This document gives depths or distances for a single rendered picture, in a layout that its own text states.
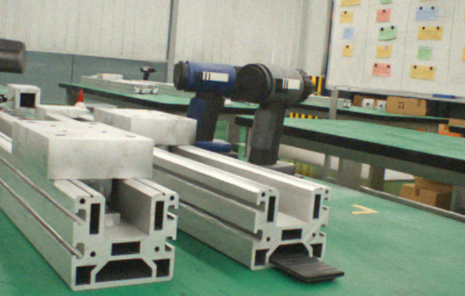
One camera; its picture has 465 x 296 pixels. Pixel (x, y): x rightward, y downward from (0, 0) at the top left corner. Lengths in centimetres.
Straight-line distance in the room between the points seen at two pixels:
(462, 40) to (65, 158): 339
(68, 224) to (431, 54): 355
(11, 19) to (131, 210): 1202
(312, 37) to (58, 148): 875
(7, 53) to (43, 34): 1139
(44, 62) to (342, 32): 891
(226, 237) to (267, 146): 27
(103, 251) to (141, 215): 5
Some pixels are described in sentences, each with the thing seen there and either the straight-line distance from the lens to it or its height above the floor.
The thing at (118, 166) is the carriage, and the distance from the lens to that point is 61.
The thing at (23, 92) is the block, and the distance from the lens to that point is 230.
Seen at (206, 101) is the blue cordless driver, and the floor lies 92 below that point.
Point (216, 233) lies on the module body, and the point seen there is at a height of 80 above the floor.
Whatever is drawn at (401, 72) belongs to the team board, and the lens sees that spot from 412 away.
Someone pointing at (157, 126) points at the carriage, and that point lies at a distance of 90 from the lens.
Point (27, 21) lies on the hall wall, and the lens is 1266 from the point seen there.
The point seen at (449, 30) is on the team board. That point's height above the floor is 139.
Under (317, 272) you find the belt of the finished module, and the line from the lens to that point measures 62.
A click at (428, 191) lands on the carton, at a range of 482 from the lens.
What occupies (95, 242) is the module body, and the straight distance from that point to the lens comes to 54.
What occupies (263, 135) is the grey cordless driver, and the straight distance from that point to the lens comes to 90.
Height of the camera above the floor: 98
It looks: 7 degrees down
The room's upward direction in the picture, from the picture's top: 5 degrees clockwise
